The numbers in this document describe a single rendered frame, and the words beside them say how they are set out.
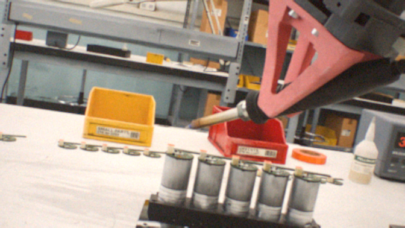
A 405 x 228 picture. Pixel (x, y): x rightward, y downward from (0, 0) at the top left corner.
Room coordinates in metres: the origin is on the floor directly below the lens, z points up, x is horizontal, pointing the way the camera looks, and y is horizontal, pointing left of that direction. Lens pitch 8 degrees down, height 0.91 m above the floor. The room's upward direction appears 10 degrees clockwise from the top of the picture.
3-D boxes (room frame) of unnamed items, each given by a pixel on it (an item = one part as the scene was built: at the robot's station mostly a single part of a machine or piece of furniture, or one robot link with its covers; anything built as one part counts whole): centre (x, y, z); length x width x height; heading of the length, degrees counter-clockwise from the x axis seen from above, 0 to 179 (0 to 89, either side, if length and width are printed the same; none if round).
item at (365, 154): (0.68, -0.25, 0.80); 0.03 x 0.03 x 0.10
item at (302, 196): (0.39, -0.10, 0.79); 0.02 x 0.02 x 0.05
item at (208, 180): (0.39, -0.02, 0.79); 0.02 x 0.02 x 0.05
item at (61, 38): (2.69, 0.90, 0.80); 0.15 x 0.12 x 0.10; 14
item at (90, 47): (2.83, 0.62, 0.77); 0.24 x 0.16 x 0.04; 88
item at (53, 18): (2.63, 0.49, 0.90); 1.30 x 0.06 x 0.12; 102
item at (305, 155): (0.77, -0.19, 0.76); 0.06 x 0.06 x 0.01
